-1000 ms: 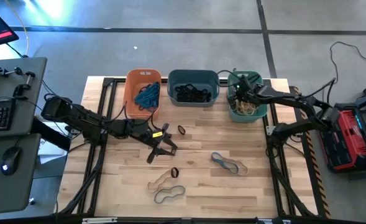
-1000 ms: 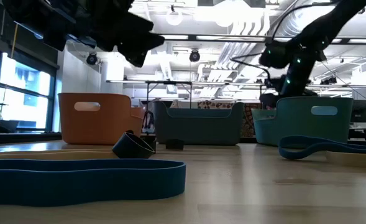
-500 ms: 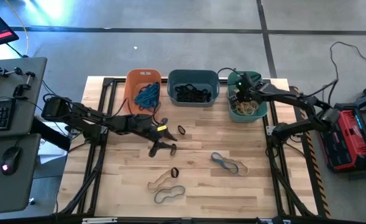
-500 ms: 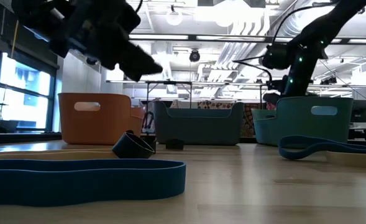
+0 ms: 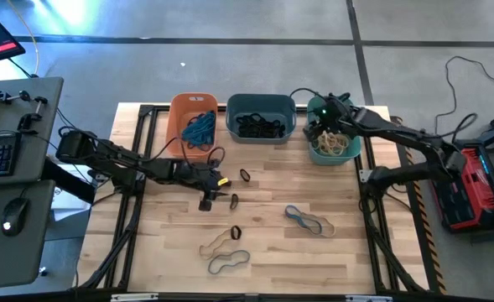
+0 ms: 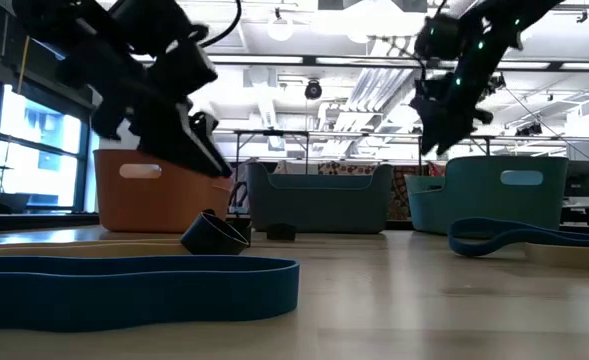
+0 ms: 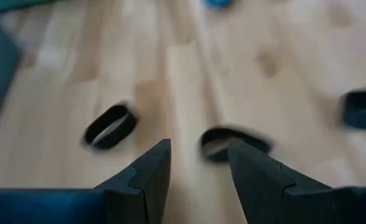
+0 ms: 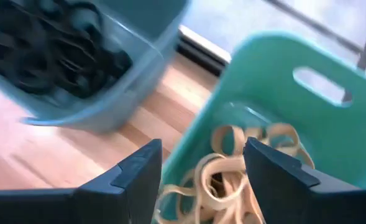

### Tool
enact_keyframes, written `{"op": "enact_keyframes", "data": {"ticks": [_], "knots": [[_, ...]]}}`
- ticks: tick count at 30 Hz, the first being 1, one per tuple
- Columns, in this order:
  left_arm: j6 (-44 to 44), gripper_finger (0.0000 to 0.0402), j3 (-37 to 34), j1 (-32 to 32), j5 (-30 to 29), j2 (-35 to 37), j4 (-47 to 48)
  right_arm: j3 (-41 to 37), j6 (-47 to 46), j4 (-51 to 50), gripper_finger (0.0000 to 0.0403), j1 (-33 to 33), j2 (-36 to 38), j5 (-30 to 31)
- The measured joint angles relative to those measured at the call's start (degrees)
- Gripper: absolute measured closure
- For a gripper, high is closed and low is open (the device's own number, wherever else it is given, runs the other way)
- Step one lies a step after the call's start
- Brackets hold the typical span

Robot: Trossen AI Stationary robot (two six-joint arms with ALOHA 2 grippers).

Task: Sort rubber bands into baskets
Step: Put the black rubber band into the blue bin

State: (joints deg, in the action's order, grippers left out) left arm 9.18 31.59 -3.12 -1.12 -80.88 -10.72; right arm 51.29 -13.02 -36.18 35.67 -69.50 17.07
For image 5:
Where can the black desk clamp mount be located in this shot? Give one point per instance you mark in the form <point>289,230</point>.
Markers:
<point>28,121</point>

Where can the grey side desk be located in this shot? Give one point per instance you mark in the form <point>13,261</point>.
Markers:
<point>20,260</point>

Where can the orange plastic basket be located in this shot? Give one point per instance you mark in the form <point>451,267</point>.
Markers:
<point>175,126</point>

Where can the yellow tape tag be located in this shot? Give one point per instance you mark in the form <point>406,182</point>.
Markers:
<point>223,182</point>

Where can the red and black tool case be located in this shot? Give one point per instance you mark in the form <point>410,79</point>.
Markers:
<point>481,201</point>

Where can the short wide black rubber band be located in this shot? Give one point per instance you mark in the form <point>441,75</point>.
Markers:
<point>278,133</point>
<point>274,126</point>

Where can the long black rubber band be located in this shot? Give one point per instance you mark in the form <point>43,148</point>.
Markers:
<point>246,126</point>
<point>263,129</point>

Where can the white paper sheet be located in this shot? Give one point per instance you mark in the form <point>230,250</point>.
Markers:
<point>68,205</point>

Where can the black computer mouse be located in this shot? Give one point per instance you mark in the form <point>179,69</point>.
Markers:
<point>14,217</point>

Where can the long blue rubber band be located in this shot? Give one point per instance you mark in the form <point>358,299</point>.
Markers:
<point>196,132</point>

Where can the small bright blue rubber band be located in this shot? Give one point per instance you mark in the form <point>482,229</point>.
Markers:
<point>206,134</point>

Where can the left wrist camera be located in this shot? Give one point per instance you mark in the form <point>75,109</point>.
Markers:
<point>197,168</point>

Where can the slate grey plastic basket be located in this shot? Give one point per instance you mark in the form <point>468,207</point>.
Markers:
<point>234,105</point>

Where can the small black rubber band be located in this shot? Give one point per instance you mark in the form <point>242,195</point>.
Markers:
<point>243,123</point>
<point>234,202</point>
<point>240,133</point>
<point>245,175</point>
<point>235,232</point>

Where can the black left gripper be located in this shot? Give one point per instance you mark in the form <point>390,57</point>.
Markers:
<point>196,176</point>

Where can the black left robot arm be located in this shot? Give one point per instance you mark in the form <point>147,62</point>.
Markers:
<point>116,161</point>

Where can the large wide blue rubber band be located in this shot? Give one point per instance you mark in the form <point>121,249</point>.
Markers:
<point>199,121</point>

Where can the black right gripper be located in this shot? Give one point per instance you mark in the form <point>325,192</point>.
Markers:
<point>334,113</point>

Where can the silver metal bracket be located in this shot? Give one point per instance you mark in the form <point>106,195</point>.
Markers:
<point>368,298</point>
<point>133,297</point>

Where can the tan rubber band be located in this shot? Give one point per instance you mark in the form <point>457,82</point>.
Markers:
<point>334,230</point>
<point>332,144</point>
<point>324,149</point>
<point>343,142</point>
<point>202,251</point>
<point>336,150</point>
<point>328,138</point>
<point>318,144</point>

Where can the teal green plastic basket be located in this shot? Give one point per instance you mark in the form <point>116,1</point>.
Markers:
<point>334,160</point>

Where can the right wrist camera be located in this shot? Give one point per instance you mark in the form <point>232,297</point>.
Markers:
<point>324,110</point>

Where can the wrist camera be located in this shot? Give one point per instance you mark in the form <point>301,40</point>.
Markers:
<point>324,110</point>
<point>197,168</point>

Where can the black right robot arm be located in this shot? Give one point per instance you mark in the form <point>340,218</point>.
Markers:
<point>397,134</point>

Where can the yellow black hazard tape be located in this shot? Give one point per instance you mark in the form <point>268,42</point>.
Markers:
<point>429,235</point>

